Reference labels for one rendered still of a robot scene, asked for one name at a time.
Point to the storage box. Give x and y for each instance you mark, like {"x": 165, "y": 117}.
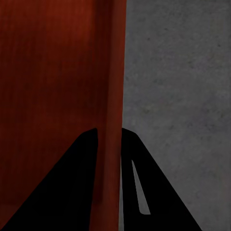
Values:
{"x": 61, "y": 74}

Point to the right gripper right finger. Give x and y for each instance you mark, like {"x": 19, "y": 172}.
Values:
{"x": 168, "y": 212}

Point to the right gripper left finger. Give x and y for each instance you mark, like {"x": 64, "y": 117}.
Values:
{"x": 62, "y": 200}

